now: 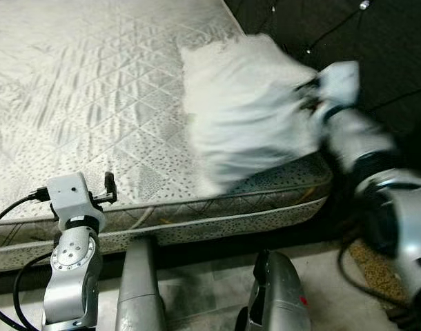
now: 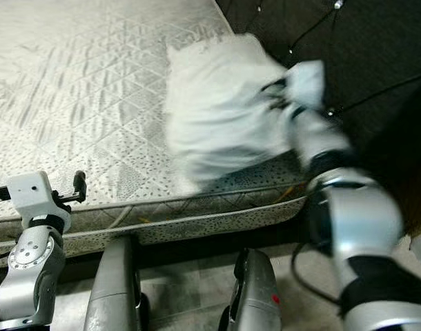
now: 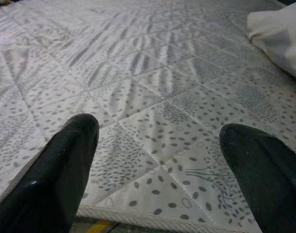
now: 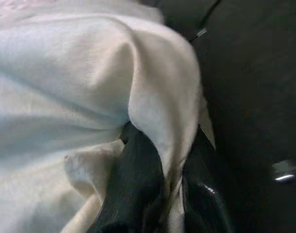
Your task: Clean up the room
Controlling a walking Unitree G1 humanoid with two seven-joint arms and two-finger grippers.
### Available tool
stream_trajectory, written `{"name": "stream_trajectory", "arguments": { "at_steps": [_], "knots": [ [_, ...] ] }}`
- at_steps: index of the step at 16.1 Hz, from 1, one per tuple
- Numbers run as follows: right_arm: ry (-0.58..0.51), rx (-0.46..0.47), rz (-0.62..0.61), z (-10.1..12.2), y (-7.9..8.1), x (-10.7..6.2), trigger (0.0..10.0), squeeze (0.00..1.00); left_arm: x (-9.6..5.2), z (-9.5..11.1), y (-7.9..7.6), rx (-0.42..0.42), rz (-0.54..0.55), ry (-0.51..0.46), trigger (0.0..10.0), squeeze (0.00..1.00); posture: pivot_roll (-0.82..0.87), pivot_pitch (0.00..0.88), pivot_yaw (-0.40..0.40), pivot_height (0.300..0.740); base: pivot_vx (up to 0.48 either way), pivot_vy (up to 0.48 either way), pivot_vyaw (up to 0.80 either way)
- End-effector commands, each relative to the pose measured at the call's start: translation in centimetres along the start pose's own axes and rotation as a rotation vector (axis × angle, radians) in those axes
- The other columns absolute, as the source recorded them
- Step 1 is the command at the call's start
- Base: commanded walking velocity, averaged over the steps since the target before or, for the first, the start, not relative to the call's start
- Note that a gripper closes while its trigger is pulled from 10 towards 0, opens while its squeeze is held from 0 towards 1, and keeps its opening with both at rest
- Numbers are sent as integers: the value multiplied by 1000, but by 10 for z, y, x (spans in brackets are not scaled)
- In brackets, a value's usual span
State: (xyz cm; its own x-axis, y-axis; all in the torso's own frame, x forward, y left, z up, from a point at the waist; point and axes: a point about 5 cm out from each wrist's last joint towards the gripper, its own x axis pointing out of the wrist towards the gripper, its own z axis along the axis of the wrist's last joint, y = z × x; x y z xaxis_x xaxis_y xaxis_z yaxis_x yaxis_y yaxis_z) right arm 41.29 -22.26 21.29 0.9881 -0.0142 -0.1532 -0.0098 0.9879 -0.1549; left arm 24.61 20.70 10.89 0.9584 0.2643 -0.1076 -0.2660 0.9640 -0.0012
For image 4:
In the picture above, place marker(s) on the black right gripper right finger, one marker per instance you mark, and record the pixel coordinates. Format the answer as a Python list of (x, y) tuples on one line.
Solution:
[(206, 194)]

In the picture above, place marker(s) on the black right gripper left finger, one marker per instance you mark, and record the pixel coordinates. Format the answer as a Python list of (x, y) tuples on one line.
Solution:
[(138, 184)]

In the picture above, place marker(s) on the white pillow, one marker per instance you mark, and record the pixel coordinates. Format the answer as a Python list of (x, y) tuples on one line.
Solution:
[(65, 85)]

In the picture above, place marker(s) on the black tufted headboard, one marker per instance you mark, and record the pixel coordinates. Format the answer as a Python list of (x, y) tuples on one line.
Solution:
[(254, 85)]

